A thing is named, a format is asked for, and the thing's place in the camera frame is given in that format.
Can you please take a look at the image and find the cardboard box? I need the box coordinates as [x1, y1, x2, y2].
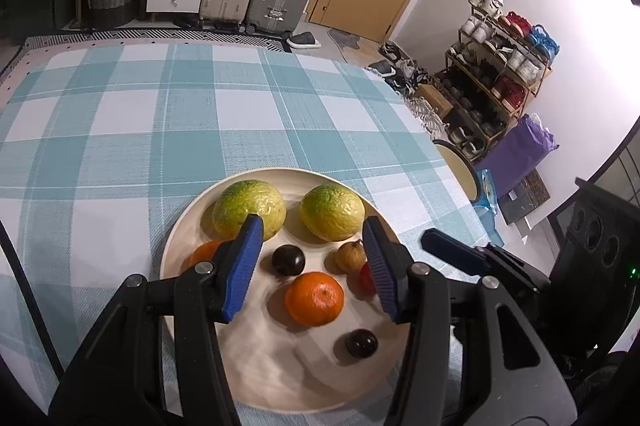
[415, 83, 453, 117]

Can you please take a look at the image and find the dark purple plum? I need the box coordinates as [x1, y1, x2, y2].
[345, 328, 379, 360]
[271, 244, 306, 277]

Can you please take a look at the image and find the round cream stool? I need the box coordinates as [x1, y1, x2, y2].
[432, 138, 481, 206]

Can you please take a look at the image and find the pile of shoes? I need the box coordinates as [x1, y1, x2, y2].
[370, 41, 431, 97]

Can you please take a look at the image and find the yellow brown small fruit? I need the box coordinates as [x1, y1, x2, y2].
[335, 240, 368, 274]

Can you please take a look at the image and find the cream round plate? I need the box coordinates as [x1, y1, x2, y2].
[160, 167, 421, 413]

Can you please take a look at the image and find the patterned floor rug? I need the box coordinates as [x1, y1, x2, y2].
[22, 28, 291, 52]

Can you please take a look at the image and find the grey floor mat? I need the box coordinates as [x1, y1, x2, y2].
[327, 28, 363, 52]

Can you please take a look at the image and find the small red tomato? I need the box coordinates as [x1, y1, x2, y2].
[360, 262, 378, 294]

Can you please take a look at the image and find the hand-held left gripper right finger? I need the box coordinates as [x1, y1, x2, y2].
[361, 216, 579, 426]

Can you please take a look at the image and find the light blue plastic bag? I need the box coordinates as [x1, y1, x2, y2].
[475, 170, 503, 242]

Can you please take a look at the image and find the orange mandarin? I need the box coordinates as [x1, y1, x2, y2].
[285, 271, 346, 327]
[187, 240, 223, 272]

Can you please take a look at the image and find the green yellow citrus fruit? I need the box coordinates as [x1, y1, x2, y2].
[300, 183, 366, 243]
[211, 180, 288, 242]

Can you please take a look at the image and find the wooden shoe rack with shoes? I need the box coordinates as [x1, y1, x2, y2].
[435, 0, 561, 157]

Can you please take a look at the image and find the teal white checked tablecloth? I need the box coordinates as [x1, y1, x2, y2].
[0, 42, 506, 426]

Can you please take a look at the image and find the purple plastic bag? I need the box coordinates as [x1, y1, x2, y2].
[475, 113, 560, 179]

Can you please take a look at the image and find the small dark patterned mat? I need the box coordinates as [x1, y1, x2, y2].
[500, 171, 551, 226]

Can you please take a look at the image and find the dark slipper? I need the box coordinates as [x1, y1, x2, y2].
[286, 32, 321, 52]

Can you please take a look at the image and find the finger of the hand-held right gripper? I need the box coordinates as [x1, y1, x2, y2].
[422, 228, 549, 303]

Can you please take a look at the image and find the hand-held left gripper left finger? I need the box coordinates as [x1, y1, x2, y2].
[47, 213, 265, 426]

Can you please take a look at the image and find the black cable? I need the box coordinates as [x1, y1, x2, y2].
[0, 221, 68, 372]

